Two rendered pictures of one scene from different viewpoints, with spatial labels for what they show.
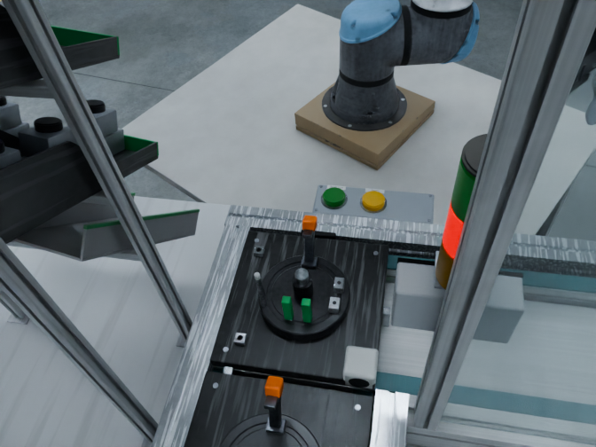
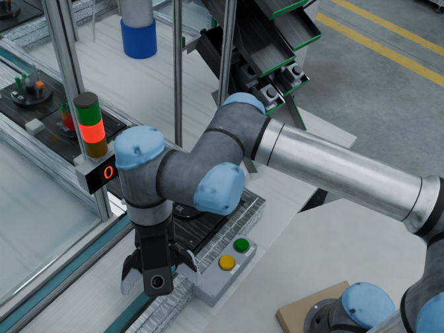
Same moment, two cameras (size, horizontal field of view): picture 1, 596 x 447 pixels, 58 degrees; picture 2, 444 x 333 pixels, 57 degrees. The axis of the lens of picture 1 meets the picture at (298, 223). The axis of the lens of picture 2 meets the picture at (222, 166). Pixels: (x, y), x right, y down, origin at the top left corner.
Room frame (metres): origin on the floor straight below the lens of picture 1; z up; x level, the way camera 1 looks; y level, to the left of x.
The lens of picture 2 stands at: (0.73, -0.68, 1.97)
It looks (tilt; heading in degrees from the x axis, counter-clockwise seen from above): 48 degrees down; 107
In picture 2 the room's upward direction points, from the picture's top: 6 degrees clockwise
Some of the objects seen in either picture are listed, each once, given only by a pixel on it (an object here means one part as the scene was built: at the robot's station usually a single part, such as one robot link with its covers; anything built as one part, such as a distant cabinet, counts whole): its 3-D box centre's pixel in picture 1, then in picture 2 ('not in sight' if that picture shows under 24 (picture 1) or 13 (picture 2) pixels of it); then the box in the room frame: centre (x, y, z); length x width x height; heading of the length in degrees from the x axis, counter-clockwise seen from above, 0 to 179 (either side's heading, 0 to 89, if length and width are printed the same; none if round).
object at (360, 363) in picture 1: (360, 367); not in sight; (0.31, -0.06, 0.97); 0.05 x 0.05 x 0.04; 74
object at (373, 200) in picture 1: (372, 202); (226, 262); (0.61, -0.14, 0.96); 0.04 x 0.04 x 0.02
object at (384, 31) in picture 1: (372, 35); (361, 315); (0.96, -0.19, 1.07); 0.13 x 0.12 x 0.14; 88
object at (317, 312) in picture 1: (304, 295); (187, 199); (0.43, 0.00, 0.98); 0.14 x 0.14 x 0.02
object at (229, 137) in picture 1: (350, 135); (323, 324); (0.92, -0.14, 0.84); 0.90 x 0.70 x 0.03; 45
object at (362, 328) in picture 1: (305, 301); (187, 203); (0.43, 0.00, 0.96); 0.24 x 0.24 x 0.02; 74
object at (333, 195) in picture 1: (333, 199); (241, 245); (0.63, -0.07, 0.96); 0.04 x 0.04 x 0.02
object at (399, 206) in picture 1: (372, 213); (226, 268); (0.61, -0.14, 0.93); 0.21 x 0.07 x 0.06; 74
